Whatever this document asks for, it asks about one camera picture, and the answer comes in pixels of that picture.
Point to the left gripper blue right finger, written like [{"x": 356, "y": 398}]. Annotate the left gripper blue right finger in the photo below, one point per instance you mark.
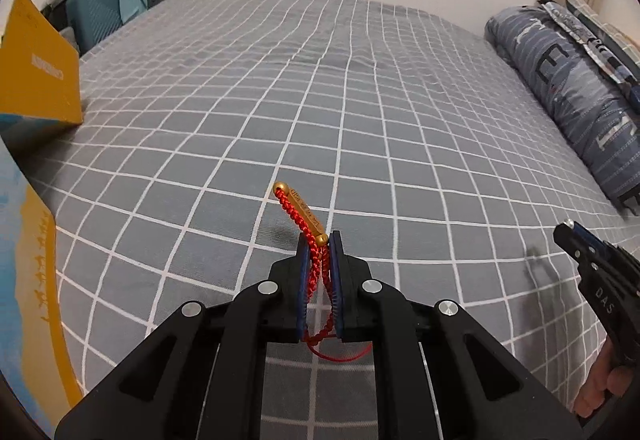
[{"x": 438, "y": 373}]

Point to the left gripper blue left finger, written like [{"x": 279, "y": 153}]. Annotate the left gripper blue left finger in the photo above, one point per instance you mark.
[{"x": 200, "y": 374}]

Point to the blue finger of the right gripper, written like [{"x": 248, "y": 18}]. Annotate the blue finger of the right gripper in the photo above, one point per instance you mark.
[
  {"x": 583, "y": 257},
  {"x": 579, "y": 236}
]

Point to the red cord bracelet gold tube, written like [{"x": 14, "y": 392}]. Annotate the red cord bracelet gold tube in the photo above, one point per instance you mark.
[{"x": 316, "y": 269}]

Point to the white blue yellow cardboard box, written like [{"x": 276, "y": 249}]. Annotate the white blue yellow cardboard box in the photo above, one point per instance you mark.
[{"x": 39, "y": 99}]

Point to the person's right hand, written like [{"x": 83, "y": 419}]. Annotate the person's right hand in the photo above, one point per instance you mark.
[{"x": 604, "y": 376}]

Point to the folded blue grey duvet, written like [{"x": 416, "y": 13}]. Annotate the folded blue grey duvet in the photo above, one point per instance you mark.
[{"x": 598, "y": 117}]

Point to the grey checked pillow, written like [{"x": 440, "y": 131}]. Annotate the grey checked pillow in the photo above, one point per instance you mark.
[{"x": 614, "y": 52}]

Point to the grey checked bed sheet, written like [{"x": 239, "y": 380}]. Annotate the grey checked bed sheet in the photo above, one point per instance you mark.
[{"x": 409, "y": 136}]

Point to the teal suitcase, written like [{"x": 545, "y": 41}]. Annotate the teal suitcase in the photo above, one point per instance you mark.
[{"x": 94, "y": 20}]

